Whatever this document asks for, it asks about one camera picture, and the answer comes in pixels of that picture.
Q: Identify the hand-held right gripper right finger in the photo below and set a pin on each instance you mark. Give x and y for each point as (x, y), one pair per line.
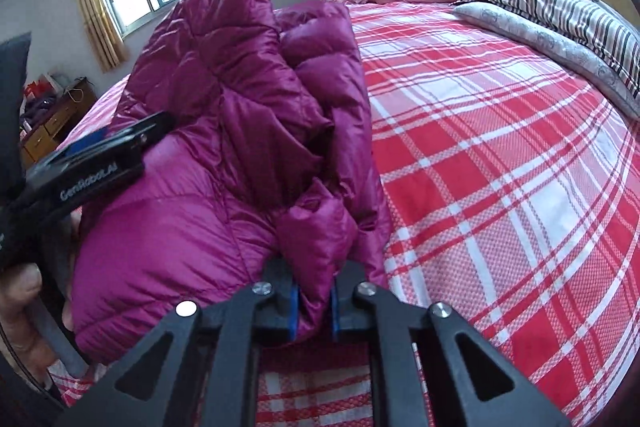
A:
(334, 314)

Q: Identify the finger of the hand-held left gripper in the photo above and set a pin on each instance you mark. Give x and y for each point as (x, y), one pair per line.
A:
(90, 187)

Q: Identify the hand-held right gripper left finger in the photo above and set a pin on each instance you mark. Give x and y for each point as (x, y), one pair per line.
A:
(294, 312)

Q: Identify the purple puffer jacket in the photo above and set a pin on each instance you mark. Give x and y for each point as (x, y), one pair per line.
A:
(225, 107)

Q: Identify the person's left hand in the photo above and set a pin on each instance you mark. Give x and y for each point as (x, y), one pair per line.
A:
(22, 307)

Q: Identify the dark purple cloth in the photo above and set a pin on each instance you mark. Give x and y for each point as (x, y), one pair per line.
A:
(37, 111)

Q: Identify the brown wooden desk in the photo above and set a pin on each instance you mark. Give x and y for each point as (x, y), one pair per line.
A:
(60, 117)

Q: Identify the red and white bag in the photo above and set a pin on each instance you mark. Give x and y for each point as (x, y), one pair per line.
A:
(45, 86)

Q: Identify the bed with red plaid sheet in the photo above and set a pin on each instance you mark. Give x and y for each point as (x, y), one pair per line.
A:
(500, 207)

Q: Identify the grey floral pillow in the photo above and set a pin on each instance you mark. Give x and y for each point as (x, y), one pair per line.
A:
(525, 32)

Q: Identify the striped pillow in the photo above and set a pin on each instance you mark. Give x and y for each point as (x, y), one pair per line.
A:
(550, 12)

